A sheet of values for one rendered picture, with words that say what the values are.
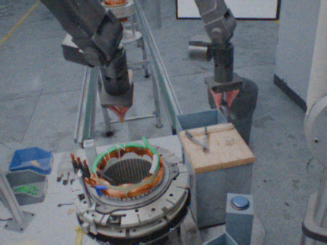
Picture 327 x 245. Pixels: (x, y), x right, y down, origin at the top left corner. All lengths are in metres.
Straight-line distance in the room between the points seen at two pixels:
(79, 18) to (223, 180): 0.68
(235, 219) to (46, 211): 0.75
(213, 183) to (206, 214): 0.14
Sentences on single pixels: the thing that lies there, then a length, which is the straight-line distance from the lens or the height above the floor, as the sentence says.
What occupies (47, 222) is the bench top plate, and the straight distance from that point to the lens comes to 1.31.
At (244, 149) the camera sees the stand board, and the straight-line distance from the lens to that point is 1.02.
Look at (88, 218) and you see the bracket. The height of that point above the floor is 1.10.
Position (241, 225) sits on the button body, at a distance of 0.91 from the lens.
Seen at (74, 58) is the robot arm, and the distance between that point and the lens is 0.68.
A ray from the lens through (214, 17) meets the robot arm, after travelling 0.86.
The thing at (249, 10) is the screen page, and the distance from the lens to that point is 1.69.
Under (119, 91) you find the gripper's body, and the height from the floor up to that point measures 1.39.
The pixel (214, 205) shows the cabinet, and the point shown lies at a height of 0.89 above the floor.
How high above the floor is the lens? 1.69
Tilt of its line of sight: 33 degrees down
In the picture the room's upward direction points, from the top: 6 degrees counter-clockwise
